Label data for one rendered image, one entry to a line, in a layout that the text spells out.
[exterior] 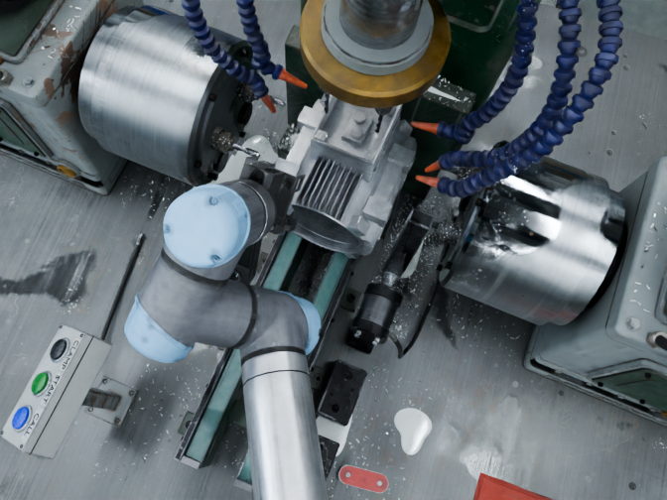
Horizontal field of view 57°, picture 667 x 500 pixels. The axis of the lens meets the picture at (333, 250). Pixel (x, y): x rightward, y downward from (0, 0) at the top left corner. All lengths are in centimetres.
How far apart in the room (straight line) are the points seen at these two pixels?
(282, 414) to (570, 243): 47
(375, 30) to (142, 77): 40
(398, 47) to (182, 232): 33
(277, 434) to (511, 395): 64
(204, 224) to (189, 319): 11
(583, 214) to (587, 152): 51
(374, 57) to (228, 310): 32
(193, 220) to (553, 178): 55
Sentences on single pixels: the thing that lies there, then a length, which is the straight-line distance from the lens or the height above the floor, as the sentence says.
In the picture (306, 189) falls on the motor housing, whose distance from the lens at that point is 93.
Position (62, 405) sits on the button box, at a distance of 93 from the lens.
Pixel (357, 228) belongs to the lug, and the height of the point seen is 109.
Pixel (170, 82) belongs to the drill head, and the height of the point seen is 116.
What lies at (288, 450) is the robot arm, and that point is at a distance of 65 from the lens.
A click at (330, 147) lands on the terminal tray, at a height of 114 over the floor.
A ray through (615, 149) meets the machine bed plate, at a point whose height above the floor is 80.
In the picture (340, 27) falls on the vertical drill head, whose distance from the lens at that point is 74.
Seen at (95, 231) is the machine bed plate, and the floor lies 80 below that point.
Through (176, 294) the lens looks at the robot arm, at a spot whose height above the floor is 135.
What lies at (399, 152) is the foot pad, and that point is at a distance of 98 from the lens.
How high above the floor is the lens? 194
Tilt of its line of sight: 72 degrees down
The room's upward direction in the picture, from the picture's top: 10 degrees clockwise
